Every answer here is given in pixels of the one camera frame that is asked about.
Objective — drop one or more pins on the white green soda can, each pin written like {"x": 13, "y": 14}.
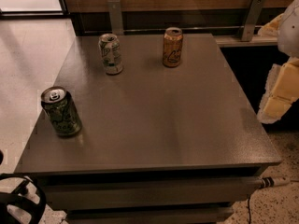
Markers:
{"x": 110, "y": 48}

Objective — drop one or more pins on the grey wall shelf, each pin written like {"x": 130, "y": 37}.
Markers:
{"x": 230, "y": 41}

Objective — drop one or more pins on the metal wall bracket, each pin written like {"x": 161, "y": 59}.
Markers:
{"x": 253, "y": 13}
{"x": 115, "y": 15}

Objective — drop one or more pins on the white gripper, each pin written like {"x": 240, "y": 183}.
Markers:
{"x": 290, "y": 32}

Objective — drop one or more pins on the grey drawer cabinet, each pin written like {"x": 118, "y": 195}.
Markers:
{"x": 157, "y": 145}

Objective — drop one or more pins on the dark green soda can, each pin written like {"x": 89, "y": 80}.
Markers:
{"x": 60, "y": 108}

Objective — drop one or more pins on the orange soda can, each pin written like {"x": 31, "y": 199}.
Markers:
{"x": 173, "y": 41}

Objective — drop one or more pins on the right metal wall bracket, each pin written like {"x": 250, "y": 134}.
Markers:
{"x": 253, "y": 13}

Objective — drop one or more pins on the white cable plug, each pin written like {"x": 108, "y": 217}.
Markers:
{"x": 270, "y": 182}

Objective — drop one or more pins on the black chair base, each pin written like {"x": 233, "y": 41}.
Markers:
{"x": 17, "y": 197}

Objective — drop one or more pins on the left metal wall bracket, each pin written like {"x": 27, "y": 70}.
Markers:
{"x": 115, "y": 15}

